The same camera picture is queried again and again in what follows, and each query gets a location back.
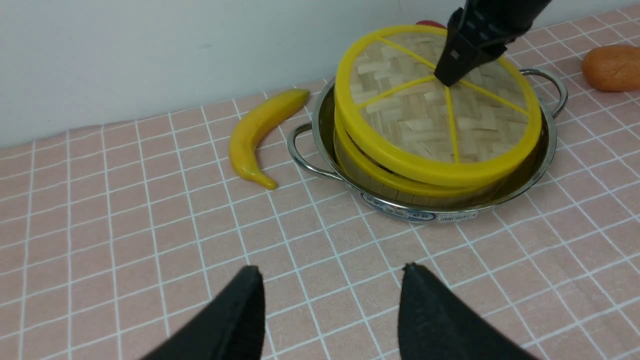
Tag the yellow-rimmed bamboo steamer lid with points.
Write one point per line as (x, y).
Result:
(398, 113)

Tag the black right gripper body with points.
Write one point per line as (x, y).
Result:
(483, 28)

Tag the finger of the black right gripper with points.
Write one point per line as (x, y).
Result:
(457, 60)

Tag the orange-brown potato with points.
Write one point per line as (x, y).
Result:
(613, 68)

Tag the red bell pepper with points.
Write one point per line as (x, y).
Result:
(431, 23)

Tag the yellow-rimmed bamboo steamer basket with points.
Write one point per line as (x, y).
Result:
(373, 176)

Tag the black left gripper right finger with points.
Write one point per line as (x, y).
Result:
(434, 324)

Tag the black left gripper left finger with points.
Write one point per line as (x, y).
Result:
(230, 327)

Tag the stainless steel pot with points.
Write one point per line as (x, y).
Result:
(322, 127)

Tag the pink checkered tablecloth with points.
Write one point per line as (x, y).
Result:
(113, 237)

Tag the yellow banana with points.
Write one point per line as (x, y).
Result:
(255, 126)

